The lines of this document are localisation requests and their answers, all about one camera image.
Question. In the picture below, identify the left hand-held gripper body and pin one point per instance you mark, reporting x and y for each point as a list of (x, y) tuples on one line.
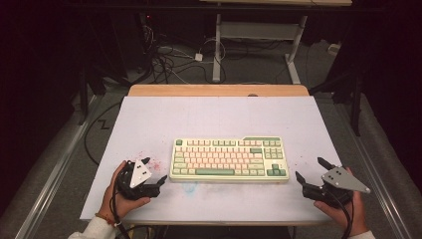
[(139, 174)]

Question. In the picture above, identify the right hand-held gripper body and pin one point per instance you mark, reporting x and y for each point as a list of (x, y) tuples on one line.
[(341, 181)]

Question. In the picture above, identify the green and cream keyboard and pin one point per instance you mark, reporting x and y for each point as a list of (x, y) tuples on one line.
[(229, 159)]

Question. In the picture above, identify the person's left hand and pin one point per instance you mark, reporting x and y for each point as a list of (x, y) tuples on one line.
[(111, 199)]

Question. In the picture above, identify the person's right hand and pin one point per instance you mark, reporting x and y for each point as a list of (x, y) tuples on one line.
[(356, 215)]

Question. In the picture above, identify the black metal stand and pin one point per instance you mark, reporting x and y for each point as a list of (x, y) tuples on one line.
[(356, 113), (83, 106)]

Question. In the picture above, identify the white table cover sheet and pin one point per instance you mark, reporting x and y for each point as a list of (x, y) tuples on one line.
[(215, 116)]

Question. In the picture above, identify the small white box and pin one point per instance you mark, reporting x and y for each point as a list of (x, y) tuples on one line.
[(333, 49)]

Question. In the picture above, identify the white power adapter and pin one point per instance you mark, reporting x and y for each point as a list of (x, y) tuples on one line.
[(198, 57)]

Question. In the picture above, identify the aluminium floor rail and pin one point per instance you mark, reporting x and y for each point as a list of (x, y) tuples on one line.
[(59, 166), (385, 199)]

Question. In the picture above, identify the white metal frame desk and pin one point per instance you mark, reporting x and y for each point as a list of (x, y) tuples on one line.
[(255, 30)]

